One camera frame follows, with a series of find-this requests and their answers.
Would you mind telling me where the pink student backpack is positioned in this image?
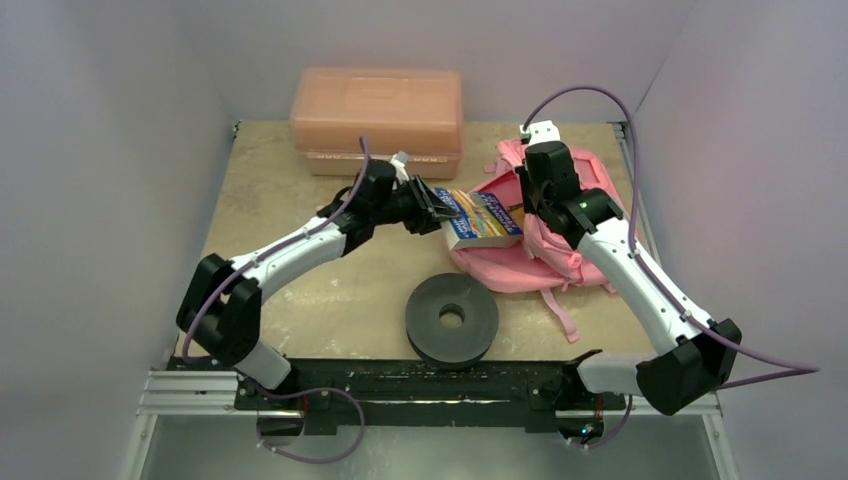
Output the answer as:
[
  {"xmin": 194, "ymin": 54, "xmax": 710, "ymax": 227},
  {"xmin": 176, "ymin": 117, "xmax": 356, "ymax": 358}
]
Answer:
[{"xmin": 449, "ymin": 139, "xmax": 615, "ymax": 343}]

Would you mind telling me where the aluminium rail base frame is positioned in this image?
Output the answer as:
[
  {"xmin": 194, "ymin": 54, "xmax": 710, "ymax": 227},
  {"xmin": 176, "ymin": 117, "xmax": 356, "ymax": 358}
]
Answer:
[{"xmin": 119, "ymin": 357, "xmax": 740, "ymax": 480}]

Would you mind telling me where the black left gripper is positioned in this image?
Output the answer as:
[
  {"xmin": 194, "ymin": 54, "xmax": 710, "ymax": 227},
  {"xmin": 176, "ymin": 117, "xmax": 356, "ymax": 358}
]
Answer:
[{"xmin": 371, "ymin": 176, "xmax": 460, "ymax": 235}]

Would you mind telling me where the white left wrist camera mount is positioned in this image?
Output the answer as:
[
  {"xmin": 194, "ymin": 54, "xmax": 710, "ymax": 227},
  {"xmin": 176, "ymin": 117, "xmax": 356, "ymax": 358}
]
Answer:
[{"xmin": 389, "ymin": 151, "xmax": 410, "ymax": 184}]

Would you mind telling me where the translucent orange plastic box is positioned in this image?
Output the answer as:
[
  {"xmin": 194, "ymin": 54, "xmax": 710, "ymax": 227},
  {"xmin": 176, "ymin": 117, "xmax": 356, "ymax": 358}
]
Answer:
[{"xmin": 289, "ymin": 67, "xmax": 464, "ymax": 179}]

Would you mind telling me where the blue orange picture book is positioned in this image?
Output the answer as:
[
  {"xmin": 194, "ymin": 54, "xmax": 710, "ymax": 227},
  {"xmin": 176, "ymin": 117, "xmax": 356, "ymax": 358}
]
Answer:
[{"xmin": 435, "ymin": 187, "xmax": 523, "ymax": 251}]

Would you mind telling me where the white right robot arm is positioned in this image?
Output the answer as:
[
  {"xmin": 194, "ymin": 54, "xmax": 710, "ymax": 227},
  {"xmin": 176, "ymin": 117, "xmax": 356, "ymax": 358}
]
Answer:
[{"xmin": 516, "ymin": 140, "xmax": 742, "ymax": 415}]

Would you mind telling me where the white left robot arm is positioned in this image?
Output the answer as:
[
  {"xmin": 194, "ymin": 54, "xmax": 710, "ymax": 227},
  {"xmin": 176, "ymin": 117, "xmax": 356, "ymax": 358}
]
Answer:
[{"xmin": 176, "ymin": 160, "xmax": 459, "ymax": 409}]

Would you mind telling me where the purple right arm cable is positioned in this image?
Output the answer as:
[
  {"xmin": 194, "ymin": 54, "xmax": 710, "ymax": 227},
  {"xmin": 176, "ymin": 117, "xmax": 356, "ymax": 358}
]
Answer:
[{"xmin": 521, "ymin": 86, "xmax": 821, "ymax": 452}]

